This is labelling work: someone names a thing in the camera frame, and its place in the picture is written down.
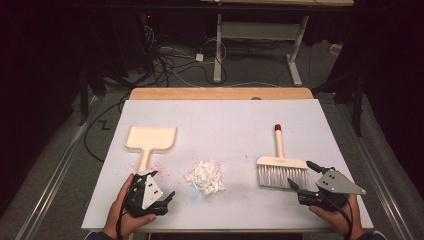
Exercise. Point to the person's left hand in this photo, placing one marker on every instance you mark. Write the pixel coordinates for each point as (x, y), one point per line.
(116, 216)

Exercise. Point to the person's right hand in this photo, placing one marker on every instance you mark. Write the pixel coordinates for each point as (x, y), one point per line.
(340, 220)

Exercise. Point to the metal floor rail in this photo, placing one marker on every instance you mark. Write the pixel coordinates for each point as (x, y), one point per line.
(50, 190)
(383, 186)

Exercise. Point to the dark metal stand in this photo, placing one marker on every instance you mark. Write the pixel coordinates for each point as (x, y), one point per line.
(83, 106)

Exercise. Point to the white power adapter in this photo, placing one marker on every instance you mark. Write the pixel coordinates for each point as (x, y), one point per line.
(199, 57)

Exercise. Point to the cream plastic dustpan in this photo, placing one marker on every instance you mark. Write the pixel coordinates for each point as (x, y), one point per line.
(150, 138)

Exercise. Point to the small white box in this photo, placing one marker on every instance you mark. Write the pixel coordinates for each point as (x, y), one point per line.
(336, 49)

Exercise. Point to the pile of white paper scraps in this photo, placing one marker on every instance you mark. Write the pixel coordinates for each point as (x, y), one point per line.
(205, 176)

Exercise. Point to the wooden table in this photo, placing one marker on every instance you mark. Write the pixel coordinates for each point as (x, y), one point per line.
(216, 93)

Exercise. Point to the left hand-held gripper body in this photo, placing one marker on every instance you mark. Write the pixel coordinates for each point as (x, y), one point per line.
(150, 195)

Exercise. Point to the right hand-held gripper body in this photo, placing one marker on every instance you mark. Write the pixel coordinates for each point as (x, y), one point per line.
(336, 183)

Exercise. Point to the cream hand brush white bristles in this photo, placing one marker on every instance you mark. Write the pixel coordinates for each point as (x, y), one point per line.
(281, 165)

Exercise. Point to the white table cover sheet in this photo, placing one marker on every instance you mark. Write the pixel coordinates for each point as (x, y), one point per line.
(226, 133)

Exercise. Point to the white metal table frame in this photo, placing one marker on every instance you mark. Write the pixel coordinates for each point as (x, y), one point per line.
(218, 50)

